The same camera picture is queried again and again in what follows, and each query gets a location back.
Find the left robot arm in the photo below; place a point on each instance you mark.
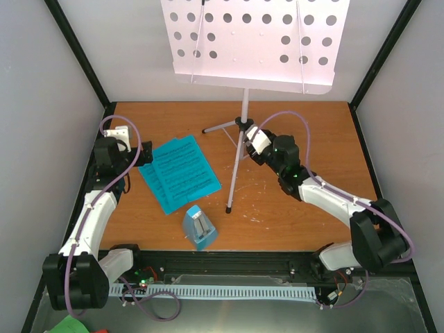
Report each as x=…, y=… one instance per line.
x=93, y=222

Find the blue sheet music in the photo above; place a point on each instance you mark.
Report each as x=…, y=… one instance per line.
x=184, y=172
x=156, y=187

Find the grey slotted cable duct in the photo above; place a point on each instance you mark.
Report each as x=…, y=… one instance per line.
x=214, y=292

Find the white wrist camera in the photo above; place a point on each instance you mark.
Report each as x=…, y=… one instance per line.
x=257, y=138
x=122, y=134

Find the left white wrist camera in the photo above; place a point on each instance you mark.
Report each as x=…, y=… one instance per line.
x=122, y=134

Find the black aluminium frame rail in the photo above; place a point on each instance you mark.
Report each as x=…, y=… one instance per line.
x=293, y=266

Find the green paper sheet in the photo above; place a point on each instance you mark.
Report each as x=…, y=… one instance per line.
x=69, y=325

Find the blue metronome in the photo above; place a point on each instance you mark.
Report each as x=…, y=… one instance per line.
x=198, y=229

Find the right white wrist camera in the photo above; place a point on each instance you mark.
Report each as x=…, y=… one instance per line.
x=257, y=138

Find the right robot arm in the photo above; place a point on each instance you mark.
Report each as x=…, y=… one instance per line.
x=376, y=238

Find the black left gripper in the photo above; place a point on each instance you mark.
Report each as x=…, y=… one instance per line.
x=147, y=154

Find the white tripod music stand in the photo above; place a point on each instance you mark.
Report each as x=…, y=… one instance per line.
x=284, y=46

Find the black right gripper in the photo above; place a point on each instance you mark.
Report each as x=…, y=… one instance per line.
x=251, y=151

